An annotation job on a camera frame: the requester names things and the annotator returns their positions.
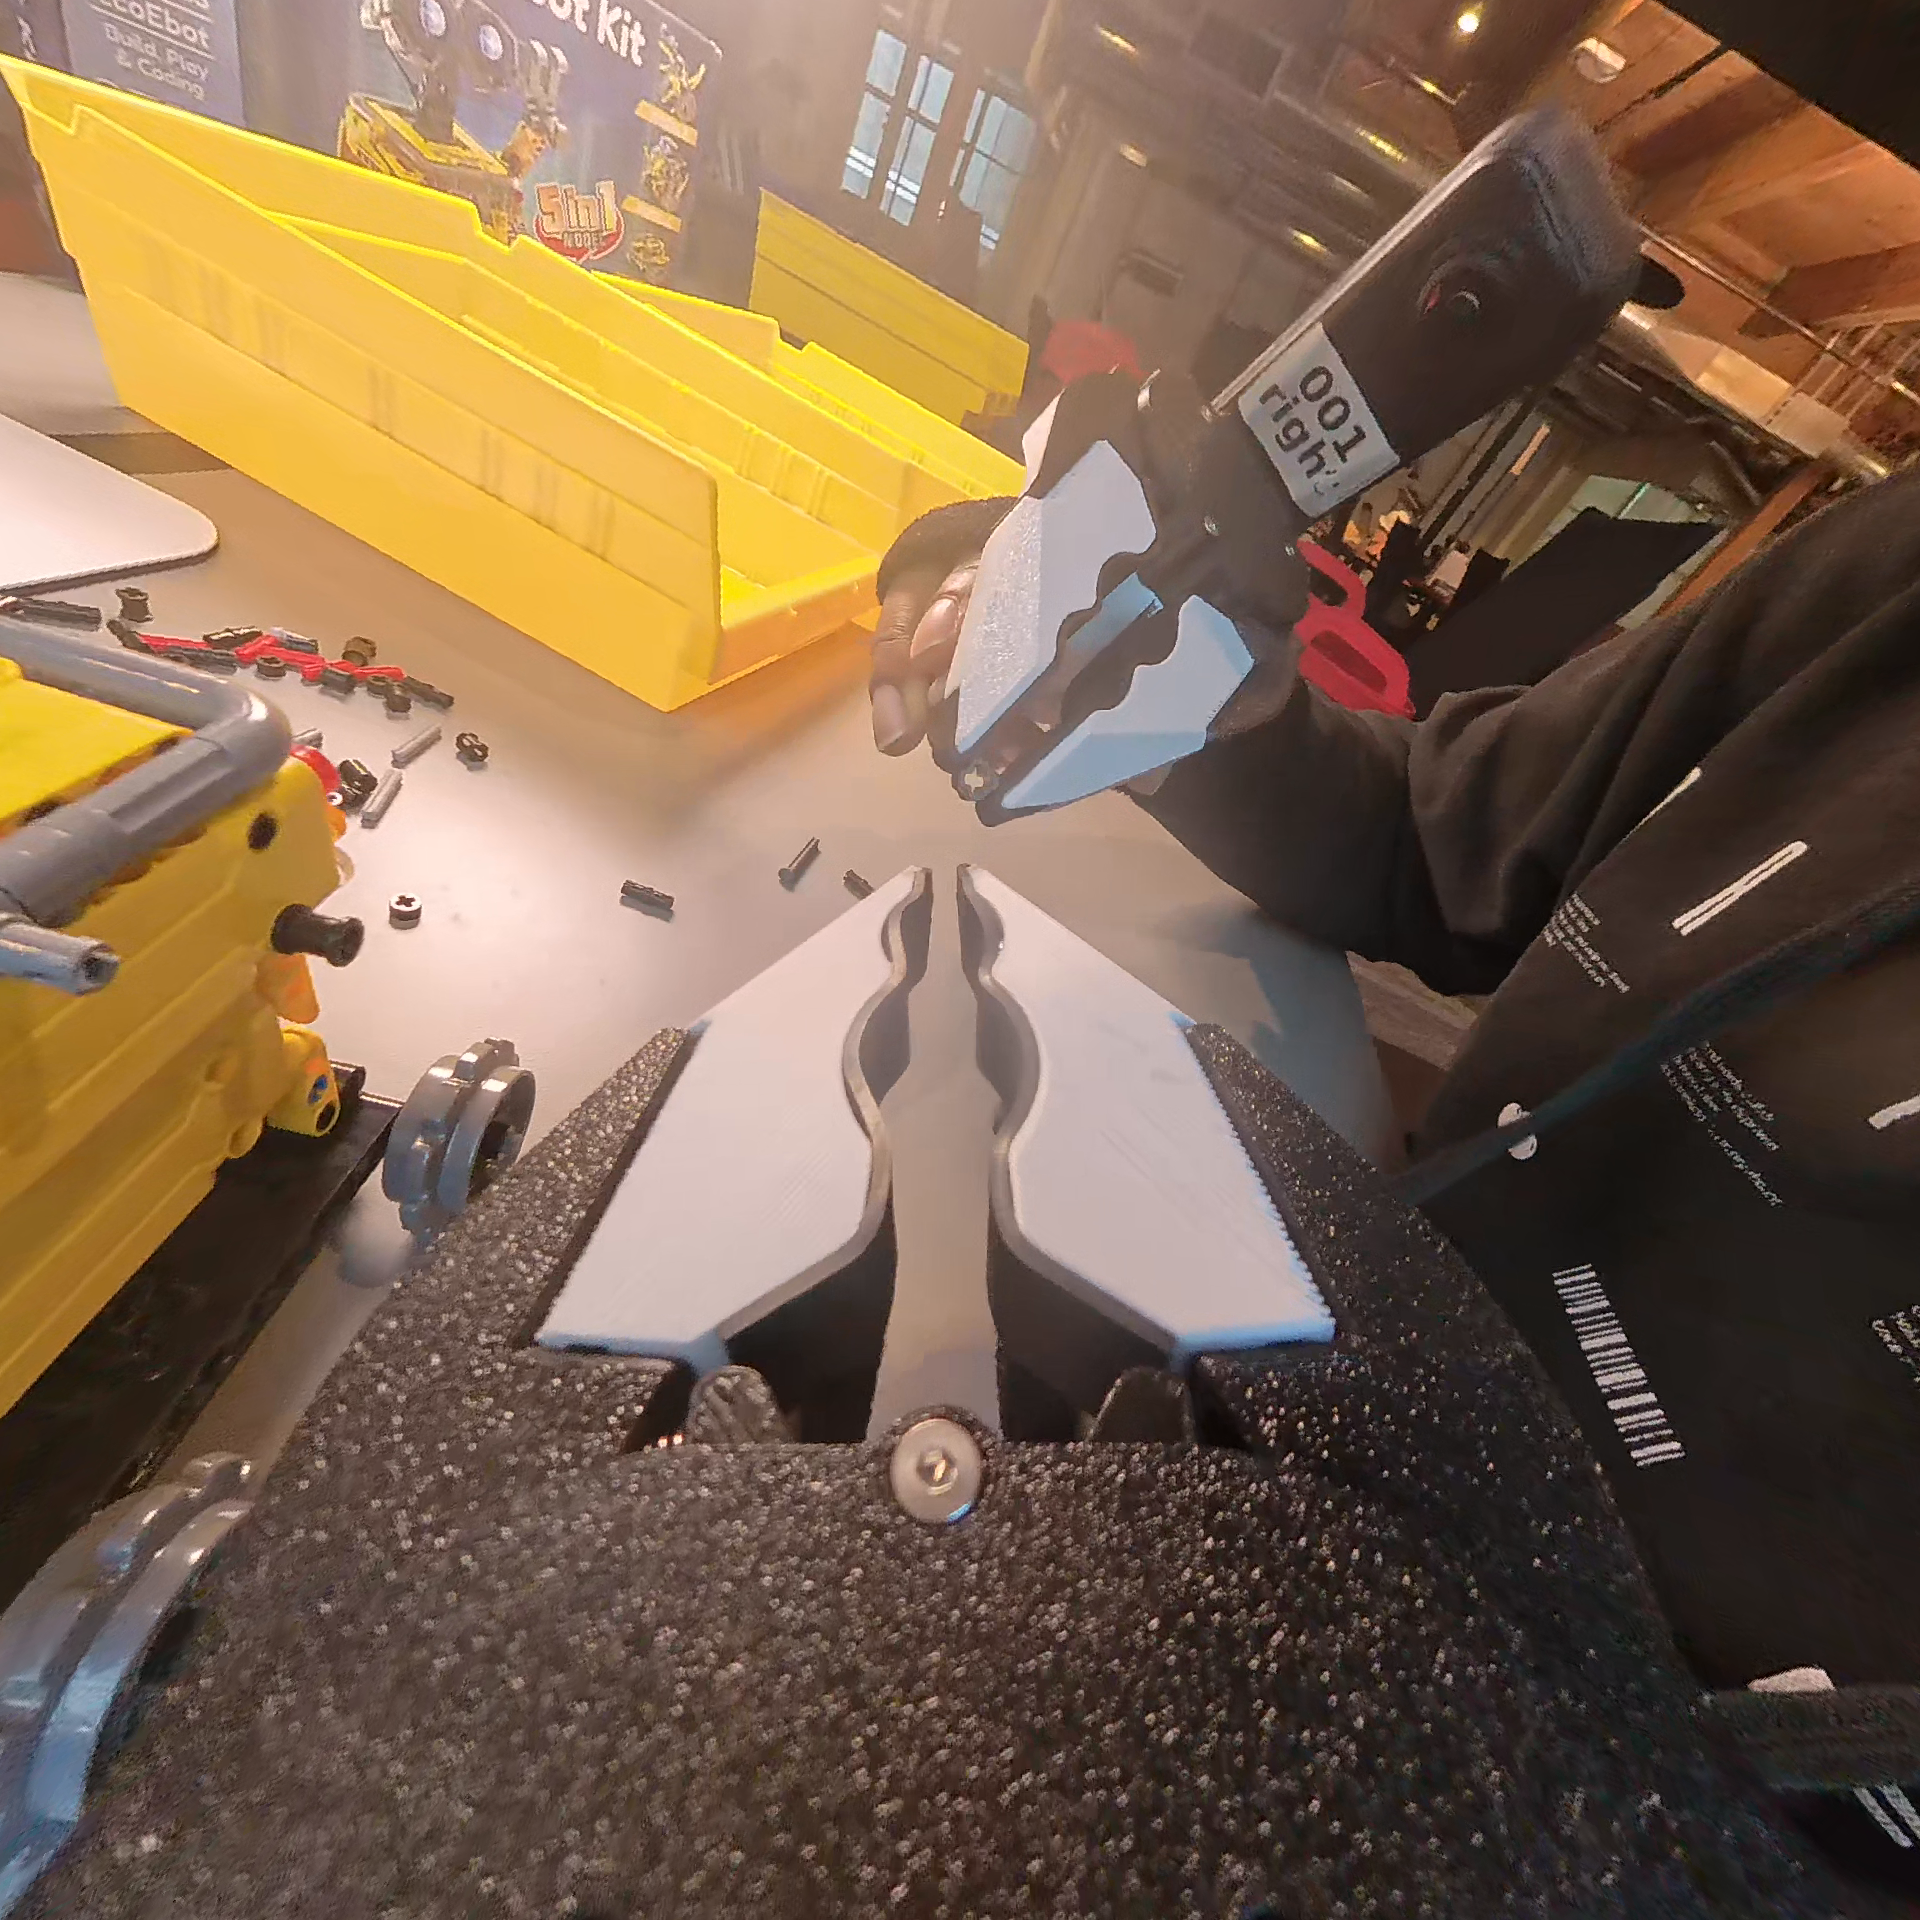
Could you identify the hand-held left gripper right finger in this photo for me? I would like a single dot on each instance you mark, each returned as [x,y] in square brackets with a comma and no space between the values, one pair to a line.
[1154,1200]

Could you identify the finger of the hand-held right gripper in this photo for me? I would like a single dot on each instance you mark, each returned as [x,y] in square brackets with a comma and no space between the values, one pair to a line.
[1154,675]
[1036,571]

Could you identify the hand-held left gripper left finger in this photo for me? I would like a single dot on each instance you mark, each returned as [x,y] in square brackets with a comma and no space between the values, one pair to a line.
[737,1200]

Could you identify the yellow storage bin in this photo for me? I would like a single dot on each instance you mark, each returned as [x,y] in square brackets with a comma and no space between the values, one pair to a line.
[841,405]
[885,300]
[450,450]

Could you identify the yellow toy brick vehicle model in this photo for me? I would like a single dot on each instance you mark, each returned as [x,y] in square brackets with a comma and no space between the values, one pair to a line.
[122,991]

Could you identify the pile of black brick parts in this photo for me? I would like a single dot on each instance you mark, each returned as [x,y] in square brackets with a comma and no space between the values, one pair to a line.
[270,661]

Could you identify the person's right forearm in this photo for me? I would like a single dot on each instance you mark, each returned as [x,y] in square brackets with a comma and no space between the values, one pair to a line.
[1440,812]

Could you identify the grey desk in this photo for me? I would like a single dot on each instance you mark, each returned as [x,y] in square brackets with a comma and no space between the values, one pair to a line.
[602,991]

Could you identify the orange beanbag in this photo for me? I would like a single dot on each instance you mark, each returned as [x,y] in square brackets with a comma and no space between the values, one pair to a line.
[1087,352]

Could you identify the building windows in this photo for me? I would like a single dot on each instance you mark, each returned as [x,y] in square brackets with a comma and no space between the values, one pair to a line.
[932,136]

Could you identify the person in black hoodie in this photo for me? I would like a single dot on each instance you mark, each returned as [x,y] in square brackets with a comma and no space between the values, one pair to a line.
[1740,1200]

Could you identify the printed cardboard toy box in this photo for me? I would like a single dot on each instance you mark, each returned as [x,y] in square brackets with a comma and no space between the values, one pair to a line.
[540,121]

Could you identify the white book stand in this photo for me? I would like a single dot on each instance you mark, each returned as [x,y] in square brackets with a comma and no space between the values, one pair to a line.
[77,511]

